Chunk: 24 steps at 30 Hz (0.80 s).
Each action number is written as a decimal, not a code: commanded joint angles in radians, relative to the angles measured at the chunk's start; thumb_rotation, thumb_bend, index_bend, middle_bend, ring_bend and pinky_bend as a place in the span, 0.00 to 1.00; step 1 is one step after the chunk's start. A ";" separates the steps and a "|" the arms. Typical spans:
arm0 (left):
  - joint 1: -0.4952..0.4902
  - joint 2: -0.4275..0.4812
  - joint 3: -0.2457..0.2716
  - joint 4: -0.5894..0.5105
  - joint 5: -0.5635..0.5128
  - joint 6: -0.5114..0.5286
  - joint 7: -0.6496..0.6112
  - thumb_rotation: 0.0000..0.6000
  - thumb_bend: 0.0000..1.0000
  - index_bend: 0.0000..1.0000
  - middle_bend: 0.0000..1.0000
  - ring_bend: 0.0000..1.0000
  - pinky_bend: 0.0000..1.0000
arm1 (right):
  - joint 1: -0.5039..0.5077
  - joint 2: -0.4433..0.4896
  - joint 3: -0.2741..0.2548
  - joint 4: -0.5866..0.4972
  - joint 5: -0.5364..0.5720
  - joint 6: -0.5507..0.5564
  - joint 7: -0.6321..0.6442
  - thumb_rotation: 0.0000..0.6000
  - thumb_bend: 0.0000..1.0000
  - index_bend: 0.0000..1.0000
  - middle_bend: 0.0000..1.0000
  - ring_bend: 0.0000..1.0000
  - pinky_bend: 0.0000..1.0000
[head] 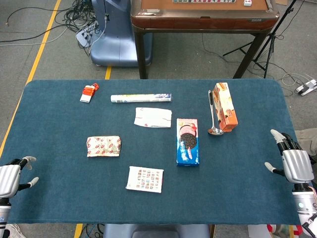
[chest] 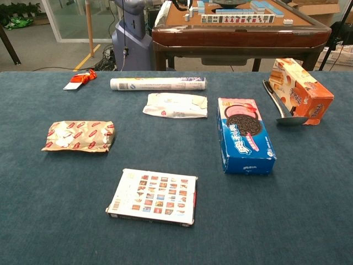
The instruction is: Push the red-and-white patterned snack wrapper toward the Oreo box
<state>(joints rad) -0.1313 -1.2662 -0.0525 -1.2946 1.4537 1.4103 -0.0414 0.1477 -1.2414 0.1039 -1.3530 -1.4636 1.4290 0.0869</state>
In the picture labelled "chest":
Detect black hanging cable with pendant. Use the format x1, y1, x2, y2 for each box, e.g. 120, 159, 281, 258
121, 0, 130, 72

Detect red white patterned paper bag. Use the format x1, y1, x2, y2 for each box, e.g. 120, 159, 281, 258
41, 120, 116, 153

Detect wooden pole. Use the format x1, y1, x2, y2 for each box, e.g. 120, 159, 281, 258
84, 0, 95, 58

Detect white flat box picture grid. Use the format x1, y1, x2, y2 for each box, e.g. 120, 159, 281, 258
105, 168, 199, 227

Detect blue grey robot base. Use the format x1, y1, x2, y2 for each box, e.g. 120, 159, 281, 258
111, 0, 156, 72

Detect green potted plants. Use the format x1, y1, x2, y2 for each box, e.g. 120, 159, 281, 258
0, 2, 42, 27

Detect cardboard box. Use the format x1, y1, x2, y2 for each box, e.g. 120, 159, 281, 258
286, 0, 343, 27

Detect metal spoon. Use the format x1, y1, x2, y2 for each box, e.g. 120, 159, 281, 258
262, 79, 309, 126

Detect white rolled tube package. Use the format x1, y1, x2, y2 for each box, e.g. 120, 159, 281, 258
110, 77, 207, 92

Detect green bag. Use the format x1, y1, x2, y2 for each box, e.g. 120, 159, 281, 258
4, 16, 34, 30

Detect black tripod stand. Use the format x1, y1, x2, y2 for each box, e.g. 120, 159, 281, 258
319, 0, 353, 71

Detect brown mahjong table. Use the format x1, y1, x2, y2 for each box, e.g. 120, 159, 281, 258
152, 0, 332, 72

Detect black floor cable bundle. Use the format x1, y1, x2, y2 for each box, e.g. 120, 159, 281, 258
93, 44, 119, 72

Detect face-up mahjong tile row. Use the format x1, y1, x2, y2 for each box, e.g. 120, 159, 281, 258
201, 14, 276, 25

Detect blue Oreo cookie box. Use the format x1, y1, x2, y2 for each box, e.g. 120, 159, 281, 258
217, 97, 277, 175

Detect blue-backed mahjong tile row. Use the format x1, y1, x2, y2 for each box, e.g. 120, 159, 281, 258
215, 8, 256, 15

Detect orange biscuit box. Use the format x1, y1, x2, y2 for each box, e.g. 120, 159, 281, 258
269, 57, 335, 126

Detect blue table cloth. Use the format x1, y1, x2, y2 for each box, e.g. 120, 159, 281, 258
0, 70, 353, 265

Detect red orange snack wrapper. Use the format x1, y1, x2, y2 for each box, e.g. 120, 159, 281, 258
63, 68, 98, 91

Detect white plastic crate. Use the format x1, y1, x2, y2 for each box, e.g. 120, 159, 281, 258
317, 45, 353, 67

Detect dark table leg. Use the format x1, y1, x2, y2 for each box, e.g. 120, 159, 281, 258
0, 24, 22, 66

